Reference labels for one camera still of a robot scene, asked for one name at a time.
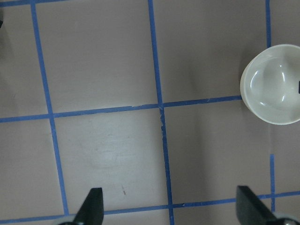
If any white ceramic bowl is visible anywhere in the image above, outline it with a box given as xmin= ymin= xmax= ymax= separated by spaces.
xmin=240 ymin=44 xmax=300 ymax=125

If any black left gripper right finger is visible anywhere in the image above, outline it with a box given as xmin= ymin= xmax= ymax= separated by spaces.
xmin=236 ymin=186 xmax=279 ymax=225

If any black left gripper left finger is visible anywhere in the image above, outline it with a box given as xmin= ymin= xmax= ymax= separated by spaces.
xmin=72 ymin=187 xmax=104 ymax=225

